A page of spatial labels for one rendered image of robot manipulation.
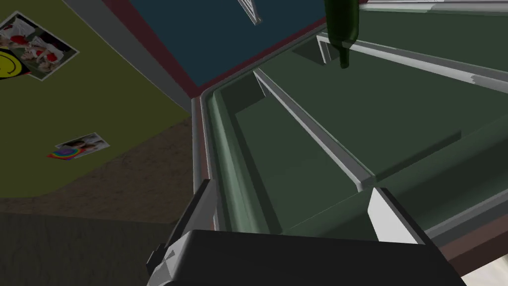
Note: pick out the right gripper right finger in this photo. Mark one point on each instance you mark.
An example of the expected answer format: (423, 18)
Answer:
(391, 222)

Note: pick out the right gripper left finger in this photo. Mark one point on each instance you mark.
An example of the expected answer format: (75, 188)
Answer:
(200, 210)

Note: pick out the dark red fridge, green inside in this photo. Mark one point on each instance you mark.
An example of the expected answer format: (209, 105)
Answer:
(301, 159)

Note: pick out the small picture with rainbow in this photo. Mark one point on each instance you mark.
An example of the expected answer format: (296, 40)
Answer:
(79, 145)

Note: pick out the dark green glass bottle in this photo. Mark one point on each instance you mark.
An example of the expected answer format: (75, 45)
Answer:
(342, 20)

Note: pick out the yellow smiley face sticker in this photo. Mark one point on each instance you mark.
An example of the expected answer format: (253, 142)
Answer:
(8, 64)

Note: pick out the photo collage wall picture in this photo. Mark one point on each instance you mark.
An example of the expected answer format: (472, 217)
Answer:
(37, 45)

